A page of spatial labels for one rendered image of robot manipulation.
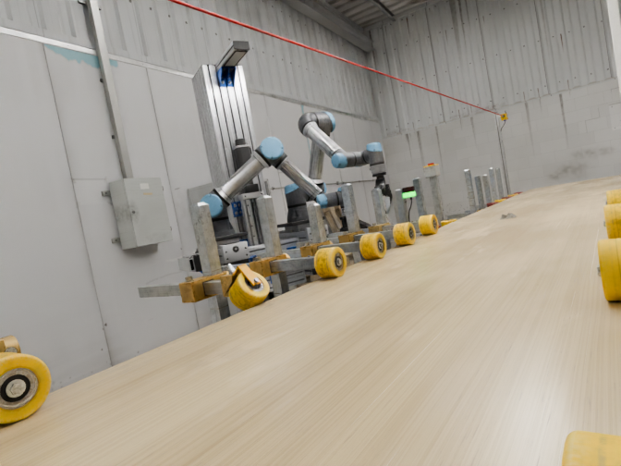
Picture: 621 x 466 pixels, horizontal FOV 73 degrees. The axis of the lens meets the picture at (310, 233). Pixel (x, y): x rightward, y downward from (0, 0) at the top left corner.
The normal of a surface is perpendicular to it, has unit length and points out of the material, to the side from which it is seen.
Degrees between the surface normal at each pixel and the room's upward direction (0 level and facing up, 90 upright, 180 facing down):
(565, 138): 90
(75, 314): 90
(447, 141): 90
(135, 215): 90
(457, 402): 0
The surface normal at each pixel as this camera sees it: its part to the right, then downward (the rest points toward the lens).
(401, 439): -0.18, -0.98
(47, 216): 0.85, -0.13
